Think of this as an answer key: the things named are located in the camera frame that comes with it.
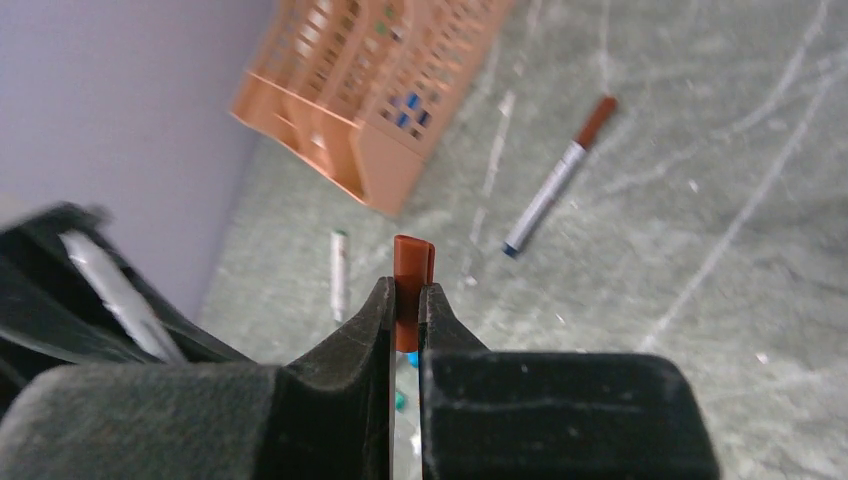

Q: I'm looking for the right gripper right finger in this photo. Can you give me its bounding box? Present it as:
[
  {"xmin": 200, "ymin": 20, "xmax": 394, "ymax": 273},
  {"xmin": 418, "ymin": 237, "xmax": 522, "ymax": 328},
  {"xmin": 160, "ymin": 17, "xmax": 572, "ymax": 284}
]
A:
[{"xmin": 418, "ymin": 284, "xmax": 721, "ymax": 479}]

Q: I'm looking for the brown pen cap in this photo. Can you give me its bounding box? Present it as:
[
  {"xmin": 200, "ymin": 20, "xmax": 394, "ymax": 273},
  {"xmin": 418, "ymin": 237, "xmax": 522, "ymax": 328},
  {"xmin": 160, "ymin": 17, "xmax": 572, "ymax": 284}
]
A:
[{"xmin": 393, "ymin": 235, "xmax": 435, "ymax": 353}]

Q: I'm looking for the thin white pen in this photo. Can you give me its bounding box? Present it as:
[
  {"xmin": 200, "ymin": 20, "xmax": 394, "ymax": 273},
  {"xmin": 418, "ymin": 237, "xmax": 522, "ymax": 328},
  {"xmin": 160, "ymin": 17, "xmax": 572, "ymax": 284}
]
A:
[{"xmin": 330, "ymin": 229, "xmax": 349, "ymax": 324}]

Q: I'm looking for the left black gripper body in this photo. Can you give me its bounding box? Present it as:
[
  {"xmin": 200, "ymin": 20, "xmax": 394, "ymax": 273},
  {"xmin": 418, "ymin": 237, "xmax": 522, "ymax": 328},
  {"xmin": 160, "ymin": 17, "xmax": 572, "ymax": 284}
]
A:
[{"xmin": 1, "ymin": 203, "xmax": 248, "ymax": 410}]

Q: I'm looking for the white marker pen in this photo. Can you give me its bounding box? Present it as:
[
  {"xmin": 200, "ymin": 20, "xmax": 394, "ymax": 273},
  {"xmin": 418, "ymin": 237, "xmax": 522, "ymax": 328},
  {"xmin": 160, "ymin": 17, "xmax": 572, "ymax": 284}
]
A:
[
  {"xmin": 59, "ymin": 232, "xmax": 189, "ymax": 364},
  {"xmin": 502, "ymin": 96, "xmax": 618, "ymax": 258}
]

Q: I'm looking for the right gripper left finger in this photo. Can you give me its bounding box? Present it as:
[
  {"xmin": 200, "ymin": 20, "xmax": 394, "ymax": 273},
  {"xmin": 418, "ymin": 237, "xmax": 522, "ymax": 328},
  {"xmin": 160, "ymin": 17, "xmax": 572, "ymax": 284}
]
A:
[{"xmin": 1, "ymin": 277, "xmax": 396, "ymax": 479}]

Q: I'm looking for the blue pen cap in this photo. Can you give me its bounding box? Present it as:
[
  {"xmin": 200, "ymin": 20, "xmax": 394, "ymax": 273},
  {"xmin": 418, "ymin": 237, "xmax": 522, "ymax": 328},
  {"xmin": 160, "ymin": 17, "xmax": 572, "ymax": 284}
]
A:
[{"xmin": 405, "ymin": 351, "xmax": 419, "ymax": 369}]

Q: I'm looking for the orange plastic file organizer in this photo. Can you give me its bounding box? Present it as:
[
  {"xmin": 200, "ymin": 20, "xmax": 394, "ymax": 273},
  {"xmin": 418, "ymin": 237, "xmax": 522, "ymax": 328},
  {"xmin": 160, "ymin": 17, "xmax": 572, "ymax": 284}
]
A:
[{"xmin": 231, "ymin": 0, "xmax": 512, "ymax": 215}]

